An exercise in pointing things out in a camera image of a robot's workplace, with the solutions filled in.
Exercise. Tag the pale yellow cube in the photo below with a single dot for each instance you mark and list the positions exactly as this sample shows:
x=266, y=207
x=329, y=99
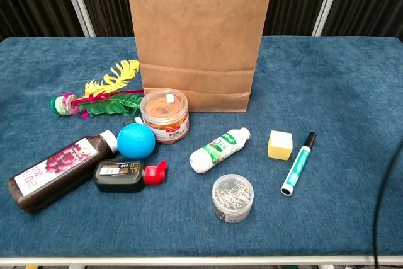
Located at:
x=279, y=145

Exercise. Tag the small dark red-capped bottle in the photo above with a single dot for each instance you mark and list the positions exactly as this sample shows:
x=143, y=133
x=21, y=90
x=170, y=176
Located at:
x=119, y=176

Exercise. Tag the brown paper bag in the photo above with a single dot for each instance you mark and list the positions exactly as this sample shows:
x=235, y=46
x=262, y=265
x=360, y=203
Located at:
x=198, y=29

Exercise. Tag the green marker pen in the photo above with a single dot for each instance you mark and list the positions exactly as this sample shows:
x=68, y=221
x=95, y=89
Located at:
x=297, y=165

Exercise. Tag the brown floral label bottle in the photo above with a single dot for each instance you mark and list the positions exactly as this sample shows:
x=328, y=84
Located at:
x=47, y=177

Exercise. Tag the colourful feather shuttlecock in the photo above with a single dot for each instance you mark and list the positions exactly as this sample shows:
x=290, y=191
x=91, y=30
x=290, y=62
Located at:
x=94, y=97

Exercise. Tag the white partition frame post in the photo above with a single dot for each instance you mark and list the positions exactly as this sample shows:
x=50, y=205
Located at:
x=327, y=1
x=77, y=1

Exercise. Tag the white green plastic bottle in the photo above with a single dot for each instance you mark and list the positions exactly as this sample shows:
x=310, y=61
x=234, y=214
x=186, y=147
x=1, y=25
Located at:
x=217, y=151

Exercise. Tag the blue table mat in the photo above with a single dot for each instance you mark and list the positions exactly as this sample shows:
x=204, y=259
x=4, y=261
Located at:
x=315, y=92

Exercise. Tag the blue ball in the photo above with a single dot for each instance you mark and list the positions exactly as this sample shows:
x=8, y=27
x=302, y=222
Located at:
x=136, y=141

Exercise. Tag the black pleated curtain panel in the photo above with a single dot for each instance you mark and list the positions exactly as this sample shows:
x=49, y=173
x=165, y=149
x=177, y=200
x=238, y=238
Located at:
x=292, y=1
x=368, y=1
x=31, y=1
x=110, y=1

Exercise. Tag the round pink jar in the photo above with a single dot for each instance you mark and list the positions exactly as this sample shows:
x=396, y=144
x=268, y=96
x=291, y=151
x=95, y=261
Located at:
x=165, y=117

